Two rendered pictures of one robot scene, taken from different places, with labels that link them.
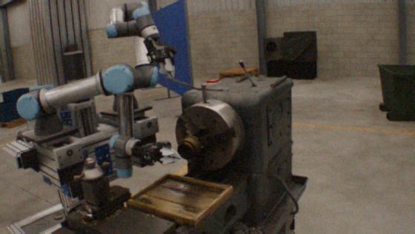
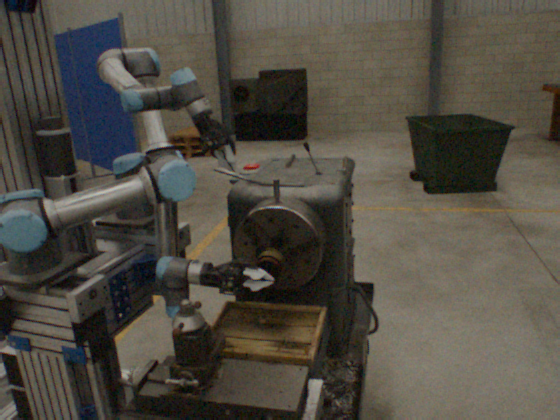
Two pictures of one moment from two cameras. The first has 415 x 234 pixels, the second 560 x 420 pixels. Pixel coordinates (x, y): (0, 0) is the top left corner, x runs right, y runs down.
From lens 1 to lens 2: 0.53 m
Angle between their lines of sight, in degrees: 19
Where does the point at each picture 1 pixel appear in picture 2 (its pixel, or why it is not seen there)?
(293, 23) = (270, 56)
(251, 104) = (332, 200)
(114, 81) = (175, 183)
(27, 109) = (24, 236)
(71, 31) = (43, 94)
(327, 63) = (322, 114)
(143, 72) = not seen: hidden behind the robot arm
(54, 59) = (20, 142)
